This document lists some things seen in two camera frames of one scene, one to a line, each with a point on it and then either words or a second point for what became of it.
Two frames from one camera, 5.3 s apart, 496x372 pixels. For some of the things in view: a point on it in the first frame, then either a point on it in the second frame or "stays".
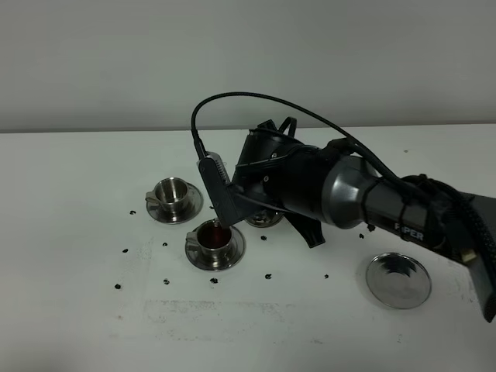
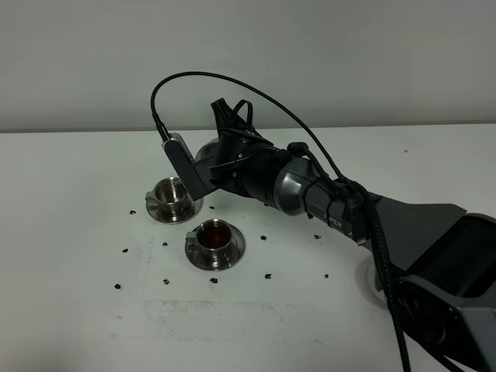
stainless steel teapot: x=265 y=218 → x=207 y=150
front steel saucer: x=238 y=249 stays
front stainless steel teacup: x=213 y=243 stays
